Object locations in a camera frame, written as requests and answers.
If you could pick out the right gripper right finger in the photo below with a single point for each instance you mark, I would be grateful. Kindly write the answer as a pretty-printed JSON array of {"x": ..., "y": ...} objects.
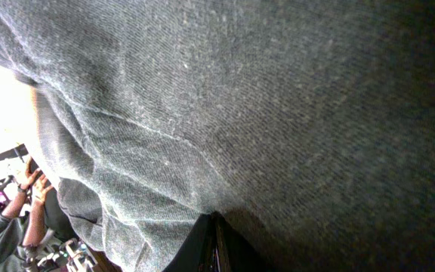
[{"x": 232, "y": 252}]

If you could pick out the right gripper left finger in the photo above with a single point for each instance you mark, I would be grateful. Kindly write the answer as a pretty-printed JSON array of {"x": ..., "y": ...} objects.
[{"x": 198, "y": 252}]

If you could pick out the black Nike t-shirt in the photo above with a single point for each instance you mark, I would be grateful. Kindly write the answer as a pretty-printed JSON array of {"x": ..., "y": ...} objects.
[{"x": 309, "y": 125}]

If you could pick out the person in background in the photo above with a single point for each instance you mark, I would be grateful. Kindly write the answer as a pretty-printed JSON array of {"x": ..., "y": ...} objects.
[{"x": 32, "y": 225}]

